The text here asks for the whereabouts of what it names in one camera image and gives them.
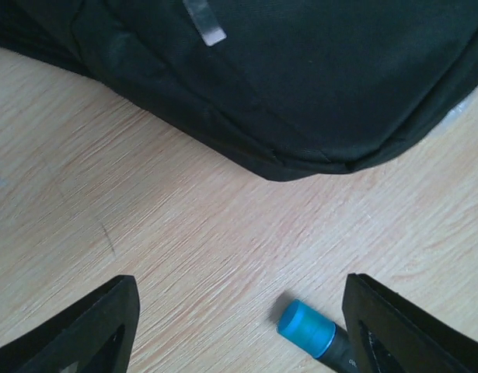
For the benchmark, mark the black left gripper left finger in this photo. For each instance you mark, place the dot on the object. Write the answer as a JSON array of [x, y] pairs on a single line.
[[95, 334]]

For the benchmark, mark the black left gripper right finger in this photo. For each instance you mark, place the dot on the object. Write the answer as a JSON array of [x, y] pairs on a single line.
[[391, 334]]

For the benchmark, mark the black student backpack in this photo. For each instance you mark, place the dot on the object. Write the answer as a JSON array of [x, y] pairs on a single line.
[[285, 89]]

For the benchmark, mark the blue black highlighter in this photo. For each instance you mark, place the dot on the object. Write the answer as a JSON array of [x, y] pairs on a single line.
[[318, 336]]

